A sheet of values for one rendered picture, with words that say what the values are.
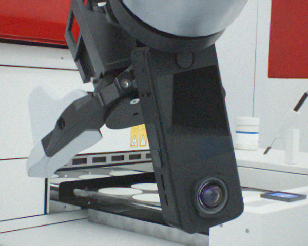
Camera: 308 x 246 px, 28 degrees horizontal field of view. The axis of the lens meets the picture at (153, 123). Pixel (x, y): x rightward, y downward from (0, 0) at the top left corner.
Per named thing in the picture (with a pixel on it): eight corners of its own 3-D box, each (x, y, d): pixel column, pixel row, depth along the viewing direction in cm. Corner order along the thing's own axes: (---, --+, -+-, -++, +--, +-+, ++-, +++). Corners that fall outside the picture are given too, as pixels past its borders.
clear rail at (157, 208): (71, 195, 141) (71, 188, 140) (76, 193, 142) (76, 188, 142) (201, 222, 116) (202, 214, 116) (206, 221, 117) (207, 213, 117)
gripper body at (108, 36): (154, 23, 48) (201, -93, 37) (197, 120, 45) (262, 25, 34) (59, 42, 45) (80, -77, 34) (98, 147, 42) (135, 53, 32)
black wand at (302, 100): (312, 91, 148) (308, 88, 149) (309, 91, 147) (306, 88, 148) (267, 155, 157) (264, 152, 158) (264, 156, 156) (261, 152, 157)
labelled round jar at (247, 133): (230, 148, 187) (231, 117, 186) (243, 147, 192) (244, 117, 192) (249, 150, 182) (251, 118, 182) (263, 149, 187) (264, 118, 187)
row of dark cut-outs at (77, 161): (45, 169, 139) (46, 158, 139) (172, 158, 172) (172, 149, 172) (47, 169, 139) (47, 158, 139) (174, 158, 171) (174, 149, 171)
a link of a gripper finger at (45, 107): (14, 121, 50) (91, 59, 45) (36, 187, 48) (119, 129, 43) (-18, 118, 47) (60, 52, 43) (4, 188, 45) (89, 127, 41)
